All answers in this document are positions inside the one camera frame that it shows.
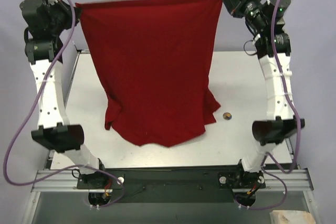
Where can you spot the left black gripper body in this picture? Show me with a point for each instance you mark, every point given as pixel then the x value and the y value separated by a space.
pixel 67 12

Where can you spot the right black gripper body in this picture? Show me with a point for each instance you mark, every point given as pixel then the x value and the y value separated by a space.
pixel 234 3

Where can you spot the red cloth garment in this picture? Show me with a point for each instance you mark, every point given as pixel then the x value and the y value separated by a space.
pixel 153 59

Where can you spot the round gold blue brooch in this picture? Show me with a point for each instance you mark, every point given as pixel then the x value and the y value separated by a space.
pixel 227 116

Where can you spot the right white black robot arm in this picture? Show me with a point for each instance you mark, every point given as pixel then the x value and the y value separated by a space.
pixel 274 55

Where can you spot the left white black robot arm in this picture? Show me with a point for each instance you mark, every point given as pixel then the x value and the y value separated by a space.
pixel 54 131

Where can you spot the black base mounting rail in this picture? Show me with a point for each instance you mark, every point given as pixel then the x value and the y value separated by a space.
pixel 205 184

